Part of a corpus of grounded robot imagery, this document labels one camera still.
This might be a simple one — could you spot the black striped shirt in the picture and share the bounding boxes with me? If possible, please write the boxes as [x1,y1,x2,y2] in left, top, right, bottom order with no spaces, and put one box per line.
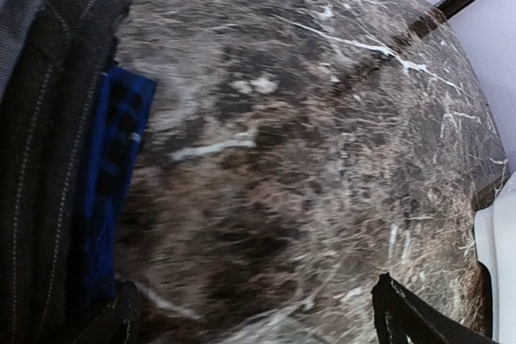
[1,0,131,343]

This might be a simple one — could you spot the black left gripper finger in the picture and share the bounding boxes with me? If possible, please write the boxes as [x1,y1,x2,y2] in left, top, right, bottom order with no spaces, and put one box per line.
[371,273,499,344]

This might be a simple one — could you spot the white plastic bin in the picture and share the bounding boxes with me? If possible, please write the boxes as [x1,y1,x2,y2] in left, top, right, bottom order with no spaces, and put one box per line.
[473,176,516,343]

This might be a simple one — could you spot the grey long sleeve shirt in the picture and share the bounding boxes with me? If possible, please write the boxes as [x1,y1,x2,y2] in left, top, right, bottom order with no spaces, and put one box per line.
[0,0,65,103]

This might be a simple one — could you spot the blue plaid shirt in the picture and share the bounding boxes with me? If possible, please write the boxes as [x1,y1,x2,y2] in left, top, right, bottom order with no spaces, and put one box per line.
[66,66,156,312]

